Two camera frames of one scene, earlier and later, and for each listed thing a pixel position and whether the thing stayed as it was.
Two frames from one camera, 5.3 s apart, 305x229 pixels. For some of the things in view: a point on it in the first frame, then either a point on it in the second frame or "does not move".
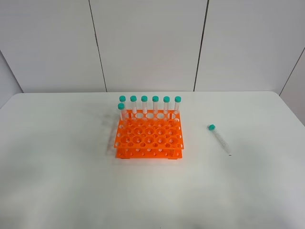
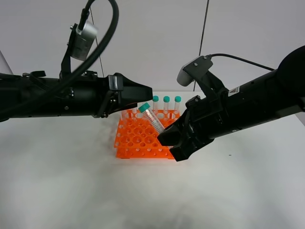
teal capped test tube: (212, 128) to (145, 109)
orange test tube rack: (148, 134) does not move
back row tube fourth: (155, 99) does not move
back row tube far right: (177, 99) does not move
